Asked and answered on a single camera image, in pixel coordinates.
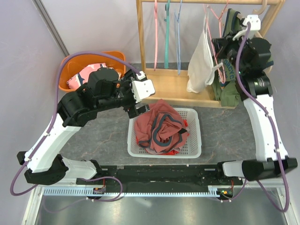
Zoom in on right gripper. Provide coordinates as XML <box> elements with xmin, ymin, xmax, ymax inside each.
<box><xmin>213</xmin><ymin>30</ymin><xmax>249</xmax><ymax>75</ymax></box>

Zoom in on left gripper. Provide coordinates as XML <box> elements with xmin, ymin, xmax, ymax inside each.
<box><xmin>97</xmin><ymin>69</ymin><xmax>151</xmax><ymax>118</ymax></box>

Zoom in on pink wire hanger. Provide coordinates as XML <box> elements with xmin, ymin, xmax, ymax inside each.
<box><xmin>203</xmin><ymin>0</ymin><xmax>229</xmax><ymax>84</ymax></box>

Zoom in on dusty rose tank top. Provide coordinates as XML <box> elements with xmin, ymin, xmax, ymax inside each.
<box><xmin>134</xmin><ymin>99</ymin><xmax>189</xmax><ymax>155</ymax></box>

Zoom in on white tank top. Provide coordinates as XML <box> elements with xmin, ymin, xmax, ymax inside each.
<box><xmin>187</xmin><ymin>14</ymin><xmax>223</xmax><ymax>93</ymax></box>

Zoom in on beige wooden hanger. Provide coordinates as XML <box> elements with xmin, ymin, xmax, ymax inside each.
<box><xmin>237</xmin><ymin>0</ymin><xmax>273</xmax><ymax>75</ymax></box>

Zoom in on green tank top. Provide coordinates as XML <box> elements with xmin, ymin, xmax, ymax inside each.
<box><xmin>212</xmin><ymin>8</ymin><xmax>274</xmax><ymax>107</ymax></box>

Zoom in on blue wire hanger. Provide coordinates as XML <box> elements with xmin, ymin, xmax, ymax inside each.
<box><xmin>174</xmin><ymin>0</ymin><xmax>182</xmax><ymax>75</ymax></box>

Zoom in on red tank top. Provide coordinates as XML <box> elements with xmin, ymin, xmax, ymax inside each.
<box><xmin>134</xmin><ymin>117</ymin><xmax>189</xmax><ymax>155</ymax></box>

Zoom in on teal plastic hanger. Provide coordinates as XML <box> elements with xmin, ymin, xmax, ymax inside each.
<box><xmin>164</xmin><ymin>0</ymin><xmax>170</xmax><ymax>69</ymax></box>

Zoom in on pink plastic hanger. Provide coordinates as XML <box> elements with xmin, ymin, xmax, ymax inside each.
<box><xmin>154</xmin><ymin>0</ymin><xmax>158</xmax><ymax>71</ymax></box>

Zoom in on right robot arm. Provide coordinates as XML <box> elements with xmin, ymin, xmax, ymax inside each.
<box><xmin>212</xmin><ymin>35</ymin><xmax>298</xmax><ymax>185</ymax></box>

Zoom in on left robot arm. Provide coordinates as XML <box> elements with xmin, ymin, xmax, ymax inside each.
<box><xmin>17</xmin><ymin>67</ymin><xmax>155</xmax><ymax>185</ymax></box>

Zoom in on wooden clothes rack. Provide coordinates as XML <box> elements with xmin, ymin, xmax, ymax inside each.
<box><xmin>136</xmin><ymin>0</ymin><xmax>285</xmax><ymax>108</ymax></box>

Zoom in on white plastic basket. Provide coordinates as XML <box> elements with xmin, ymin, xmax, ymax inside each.
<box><xmin>127</xmin><ymin>107</ymin><xmax>202</xmax><ymax>159</ymax></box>

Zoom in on patterned clothes in bin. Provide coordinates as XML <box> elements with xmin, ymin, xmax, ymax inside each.
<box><xmin>67</xmin><ymin>63</ymin><xmax>108</xmax><ymax>90</ymax></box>

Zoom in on orange plastic bin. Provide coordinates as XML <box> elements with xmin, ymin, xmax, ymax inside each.
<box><xmin>59</xmin><ymin>54</ymin><xmax>126</xmax><ymax>92</ymax></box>

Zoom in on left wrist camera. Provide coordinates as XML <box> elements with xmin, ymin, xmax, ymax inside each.
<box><xmin>131</xmin><ymin>71</ymin><xmax>156</xmax><ymax>103</ymax></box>

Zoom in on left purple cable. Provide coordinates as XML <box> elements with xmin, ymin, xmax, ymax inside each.
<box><xmin>10</xmin><ymin>51</ymin><xmax>144</xmax><ymax>213</ymax></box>

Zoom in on purple cable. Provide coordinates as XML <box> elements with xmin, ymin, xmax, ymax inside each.
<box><xmin>207</xmin><ymin>22</ymin><xmax>290</xmax><ymax>212</ymax></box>
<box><xmin>10</xmin><ymin>51</ymin><xmax>144</xmax><ymax>213</ymax></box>

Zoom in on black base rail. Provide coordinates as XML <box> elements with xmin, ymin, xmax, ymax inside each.
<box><xmin>75</xmin><ymin>164</ymin><xmax>249</xmax><ymax>193</ymax></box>

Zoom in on slotted cable duct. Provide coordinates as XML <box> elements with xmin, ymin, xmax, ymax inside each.
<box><xmin>43</xmin><ymin>187</ymin><xmax>221</xmax><ymax>197</ymax></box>

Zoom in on aluminium wall profile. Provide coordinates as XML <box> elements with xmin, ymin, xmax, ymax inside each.
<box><xmin>32</xmin><ymin>0</ymin><xmax>69</xmax><ymax>56</ymax></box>

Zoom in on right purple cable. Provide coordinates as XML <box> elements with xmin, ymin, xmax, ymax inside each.
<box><xmin>207</xmin><ymin>22</ymin><xmax>290</xmax><ymax>212</ymax></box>

